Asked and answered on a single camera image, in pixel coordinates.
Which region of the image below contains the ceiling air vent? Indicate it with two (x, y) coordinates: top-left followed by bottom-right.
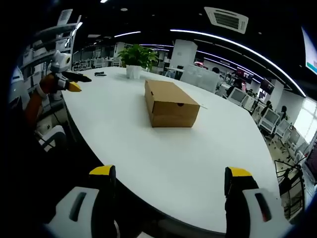
(204, 6), (249, 35)

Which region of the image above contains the row of white office chairs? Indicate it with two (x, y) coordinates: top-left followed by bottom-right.
(257, 109), (312, 162)

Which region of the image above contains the white backed monitor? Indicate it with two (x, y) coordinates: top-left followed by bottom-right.
(227, 88), (248, 107)

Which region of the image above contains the long ceiling light strip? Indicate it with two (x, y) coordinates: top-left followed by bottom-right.
(170, 28), (307, 97)

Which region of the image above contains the green plant white pot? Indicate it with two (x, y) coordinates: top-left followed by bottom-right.
(117, 44), (159, 79)

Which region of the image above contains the brown cardboard shoe box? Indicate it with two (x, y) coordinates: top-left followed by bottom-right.
(145, 79), (201, 128)

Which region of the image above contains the black tripod stand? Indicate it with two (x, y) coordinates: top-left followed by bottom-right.
(274, 160), (307, 221)

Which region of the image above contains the white frosted partition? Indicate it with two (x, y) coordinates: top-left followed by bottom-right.
(179, 63), (223, 94)

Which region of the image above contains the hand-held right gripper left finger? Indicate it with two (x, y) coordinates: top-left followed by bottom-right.
(46, 165), (119, 238)

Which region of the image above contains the large display screen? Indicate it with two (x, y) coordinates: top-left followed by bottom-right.
(301, 24), (317, 75)

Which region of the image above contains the wall mounted television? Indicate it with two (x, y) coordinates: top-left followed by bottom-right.
(235, 68), (255, 82)
(260, 78), (275, 95)

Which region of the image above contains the window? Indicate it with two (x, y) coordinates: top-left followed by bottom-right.
(293, 98), (317, 146)

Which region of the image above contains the white office chair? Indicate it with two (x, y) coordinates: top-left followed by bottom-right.
(34, 123), (67, 152)

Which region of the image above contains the person's left hand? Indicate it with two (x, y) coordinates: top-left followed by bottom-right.
(39, 73), (59, 96)

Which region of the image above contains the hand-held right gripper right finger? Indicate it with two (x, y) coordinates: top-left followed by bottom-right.
(224, 166), (294, 238)

